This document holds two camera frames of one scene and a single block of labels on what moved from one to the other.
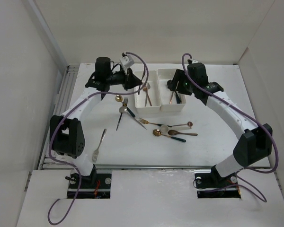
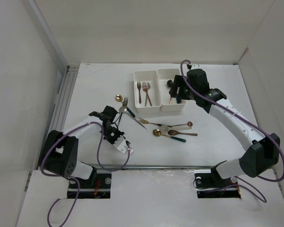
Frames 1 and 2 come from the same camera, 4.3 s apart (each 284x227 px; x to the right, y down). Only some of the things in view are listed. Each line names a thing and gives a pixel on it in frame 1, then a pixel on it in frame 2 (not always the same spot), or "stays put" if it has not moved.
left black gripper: x=130 y=80 to x=119 y=134
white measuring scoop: x=164 y=128 stays put
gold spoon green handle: x=157 y=132 stays put
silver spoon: x=124 y=109 stays put
